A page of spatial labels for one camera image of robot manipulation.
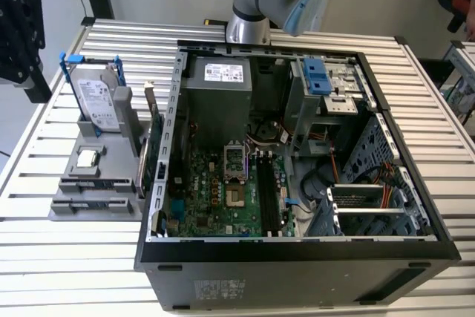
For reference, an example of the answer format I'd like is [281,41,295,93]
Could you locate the RAM slot with white latches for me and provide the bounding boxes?
[261,150,274,237]
[269,150,283,237]

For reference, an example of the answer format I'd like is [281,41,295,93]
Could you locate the blue disk carrier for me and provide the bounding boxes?
[58,51,127,138]

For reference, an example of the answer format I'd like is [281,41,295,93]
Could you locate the silver CPU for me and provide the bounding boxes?
[76,148,100,168]

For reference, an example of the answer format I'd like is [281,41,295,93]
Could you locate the green graphics card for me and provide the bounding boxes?
[135,79,166,199]

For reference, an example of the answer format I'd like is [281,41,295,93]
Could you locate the grey parts rack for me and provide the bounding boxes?
[49,85,149,222]

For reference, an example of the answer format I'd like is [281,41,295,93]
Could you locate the grey power supply unit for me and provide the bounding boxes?
[180,56,253,149]

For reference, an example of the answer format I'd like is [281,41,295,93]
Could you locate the blue header connector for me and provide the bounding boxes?
[170,200,186,220]

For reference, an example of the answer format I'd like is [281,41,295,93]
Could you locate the metal socket cover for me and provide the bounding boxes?
[223,140,249,181]

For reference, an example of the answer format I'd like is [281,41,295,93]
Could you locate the green motherboard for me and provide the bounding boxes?
[163,148,298,238]

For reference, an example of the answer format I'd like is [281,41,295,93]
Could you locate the thin metal locking lever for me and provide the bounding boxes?
[243,137,250,181]

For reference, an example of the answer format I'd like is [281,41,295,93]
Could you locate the CPU socket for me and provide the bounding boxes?
[225,182,249,209]

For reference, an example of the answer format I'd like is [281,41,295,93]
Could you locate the grey metal drive cage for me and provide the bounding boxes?
[284,55,372,157]

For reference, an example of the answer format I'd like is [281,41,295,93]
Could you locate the blue plastic drive latch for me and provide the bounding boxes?
[302,57,331,96]

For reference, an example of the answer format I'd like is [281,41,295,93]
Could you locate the black open PC case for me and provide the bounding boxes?
[133,39,462,313]

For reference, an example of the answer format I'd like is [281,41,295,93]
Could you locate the perforated metal disk bay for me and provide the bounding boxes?
[306,111,435,239]

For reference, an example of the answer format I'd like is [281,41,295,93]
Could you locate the black and red chair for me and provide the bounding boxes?
[436,0,475,42]

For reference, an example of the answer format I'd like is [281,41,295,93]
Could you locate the white side cart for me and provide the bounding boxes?
[439,40,475,125]

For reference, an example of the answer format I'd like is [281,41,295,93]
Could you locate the black cable with blue tab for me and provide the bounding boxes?
[284,197,320,210]

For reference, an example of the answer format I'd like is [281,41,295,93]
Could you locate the thick black data cable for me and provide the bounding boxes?
[299,163,335,209]

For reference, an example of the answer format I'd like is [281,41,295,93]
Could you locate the orange power wires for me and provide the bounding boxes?
[309,129,339,186]

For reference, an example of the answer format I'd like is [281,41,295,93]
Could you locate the red yellow power wires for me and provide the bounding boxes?
[378,160,404,209]

